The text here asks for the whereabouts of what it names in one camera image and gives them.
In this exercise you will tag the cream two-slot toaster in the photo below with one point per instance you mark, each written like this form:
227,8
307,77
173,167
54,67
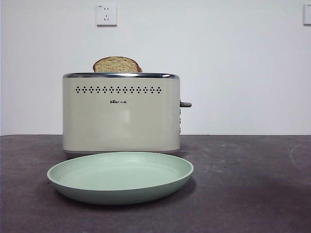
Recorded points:
121,121

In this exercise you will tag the white wall power socket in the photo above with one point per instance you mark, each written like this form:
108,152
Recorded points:
107,15

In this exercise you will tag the pale green round plate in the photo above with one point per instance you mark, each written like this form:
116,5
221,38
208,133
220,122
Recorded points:
116,179

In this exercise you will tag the white wall switch plate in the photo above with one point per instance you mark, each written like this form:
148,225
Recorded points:
307,15

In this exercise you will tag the square bread slice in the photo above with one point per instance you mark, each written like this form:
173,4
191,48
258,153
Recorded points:
114,65

